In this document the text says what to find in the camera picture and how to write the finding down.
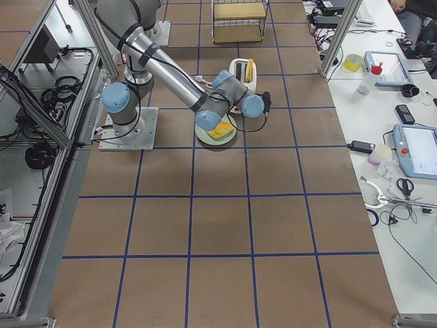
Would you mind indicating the white two-slot toaster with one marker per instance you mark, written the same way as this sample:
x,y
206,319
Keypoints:
x,y
244,73

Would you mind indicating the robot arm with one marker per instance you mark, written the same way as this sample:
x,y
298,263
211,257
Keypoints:
x,y
128,25

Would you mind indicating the bread slice in toaster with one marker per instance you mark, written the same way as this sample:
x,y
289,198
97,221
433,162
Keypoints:
x,y
249,71

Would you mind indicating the bread slice on plate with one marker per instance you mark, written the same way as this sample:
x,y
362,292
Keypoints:
x,y
222,130

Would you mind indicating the light green plate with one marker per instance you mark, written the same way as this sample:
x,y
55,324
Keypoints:
x,y
205,138

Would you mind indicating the yellow tape roll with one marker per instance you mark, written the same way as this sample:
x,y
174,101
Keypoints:
x,y
353,62

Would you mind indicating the black power adapter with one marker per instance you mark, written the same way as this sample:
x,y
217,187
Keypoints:
x,y
361,146

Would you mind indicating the teach pendant far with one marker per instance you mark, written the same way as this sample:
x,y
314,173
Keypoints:
x,y
394,70

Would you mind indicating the teach pendant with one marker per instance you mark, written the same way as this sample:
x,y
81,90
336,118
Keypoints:
x,y
394,70
415,147

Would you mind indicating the teach pendant near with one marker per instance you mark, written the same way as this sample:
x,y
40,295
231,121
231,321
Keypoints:
x,y
415,147

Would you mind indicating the black scissors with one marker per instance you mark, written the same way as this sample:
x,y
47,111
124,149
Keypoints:
x,y
406,186

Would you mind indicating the wire grid shelf with wood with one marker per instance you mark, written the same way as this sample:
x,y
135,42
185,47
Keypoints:
x,y
238,21

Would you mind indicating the aluminium frame post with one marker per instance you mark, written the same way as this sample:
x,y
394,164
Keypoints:
x,y
340,33

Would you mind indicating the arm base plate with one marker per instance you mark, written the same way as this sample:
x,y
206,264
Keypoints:
x,y
160,33
138,135

